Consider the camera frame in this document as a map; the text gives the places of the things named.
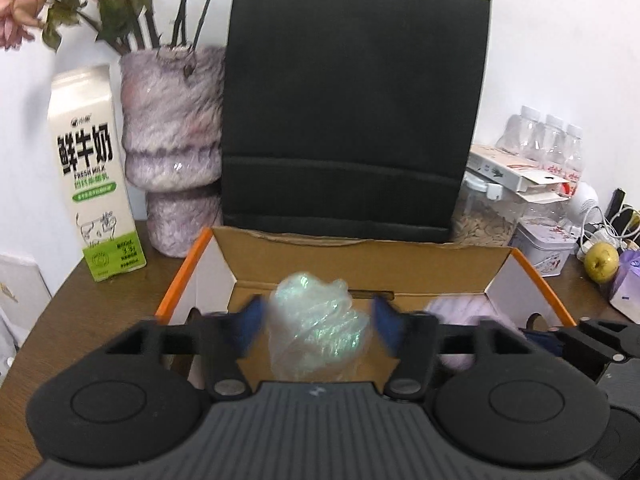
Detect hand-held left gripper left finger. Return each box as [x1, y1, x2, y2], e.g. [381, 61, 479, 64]
[102, 295, 267, 402]

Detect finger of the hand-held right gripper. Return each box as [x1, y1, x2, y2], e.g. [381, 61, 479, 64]
[552, 317, 640, 383]

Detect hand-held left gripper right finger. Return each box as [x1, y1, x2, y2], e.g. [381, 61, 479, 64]
[372, 295, 538, 403]

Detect iridescent plastic bag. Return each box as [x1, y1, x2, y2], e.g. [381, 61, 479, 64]
[267, 271, 373, 383]

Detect dark blue cloth pouch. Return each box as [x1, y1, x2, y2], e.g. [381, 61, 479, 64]
[517, 326, 568, 361]

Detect purple woven cloth pouch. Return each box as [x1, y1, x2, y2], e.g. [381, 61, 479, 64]
[425, 295, 521, 376]

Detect orange-edged cardboard box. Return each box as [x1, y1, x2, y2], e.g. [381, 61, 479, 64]
[155, 226, 578, 391]

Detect purple tissue pack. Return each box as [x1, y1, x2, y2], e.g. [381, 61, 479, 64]
[607, 250, 640, 323]

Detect green apple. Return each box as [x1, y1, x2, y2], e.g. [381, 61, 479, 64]
[584, 241, 620, 283]

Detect printed tin box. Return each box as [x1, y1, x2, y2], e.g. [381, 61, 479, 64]
[512, 217, 578, 278]

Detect white round device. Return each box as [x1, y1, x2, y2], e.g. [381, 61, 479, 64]
[570, 182, 603, 226]

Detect clear container with seeds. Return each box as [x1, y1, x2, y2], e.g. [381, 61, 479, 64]
[452, 172, 526, 247]

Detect clear plastic water bottle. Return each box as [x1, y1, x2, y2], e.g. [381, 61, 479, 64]
[497, 105, 538, 158]
[560, 124, 587, 183]
[532, 114, 566, 166]

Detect white flat open package box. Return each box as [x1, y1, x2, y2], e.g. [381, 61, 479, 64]
[467, 144, 571, 206]

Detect white green milk carton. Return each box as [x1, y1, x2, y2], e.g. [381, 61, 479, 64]
[47, 63, 148, 283]

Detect black paper bag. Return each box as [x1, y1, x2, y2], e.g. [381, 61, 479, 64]
[220, 0, 493, 245]

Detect purple textured vase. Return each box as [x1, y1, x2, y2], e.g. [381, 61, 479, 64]
[119, 45, 227, 259]

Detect dried rose bouquet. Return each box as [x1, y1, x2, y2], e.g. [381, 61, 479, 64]
[0, 0, 228, 56]

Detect white cable tangle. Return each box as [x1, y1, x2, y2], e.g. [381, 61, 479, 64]
[575, 200, 640, 256]

